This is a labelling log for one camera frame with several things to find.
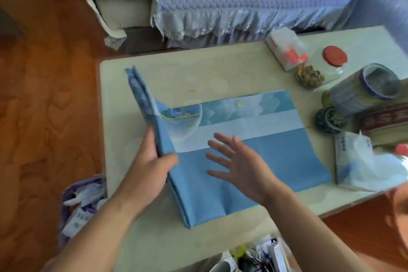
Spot small white box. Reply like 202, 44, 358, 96
267, 240, 287, 272

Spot red lid glass jar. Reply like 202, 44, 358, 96
295, 45, 349, 91

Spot blue patterned cloth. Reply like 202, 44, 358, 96
125, 65, 334, 230

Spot dark patterned canister lid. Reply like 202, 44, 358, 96
314, 107, 348, 135

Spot tangled black cables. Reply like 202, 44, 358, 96
239, 246, 272, 272

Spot person's left hand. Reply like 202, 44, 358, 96
113, 125, 179, 218

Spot grey open canister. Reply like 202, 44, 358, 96
321, 63, 401, 118

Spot wooden drawer white front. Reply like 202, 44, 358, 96
172, 233, 294, 272

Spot cream marble table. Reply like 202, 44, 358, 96
99, 25, 408, 272

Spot person's left forearm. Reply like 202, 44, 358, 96
48, 198, 144, 272

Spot small bin with lavender bag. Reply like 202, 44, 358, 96
57, 174, 108, 249

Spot person's right hand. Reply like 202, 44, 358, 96
205, 132, 284, 207

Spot brown paper tea bag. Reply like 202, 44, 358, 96
358, 102, 408, 147

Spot white red tissue pack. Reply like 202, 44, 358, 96
265, 28, 310, 73

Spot yellow tape measure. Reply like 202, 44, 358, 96
231, 243, 249, 258

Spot person's right forearm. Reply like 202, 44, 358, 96
263, 182, 364, 272

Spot white blue tissue pack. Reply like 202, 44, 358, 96
334, 130, 408, 193

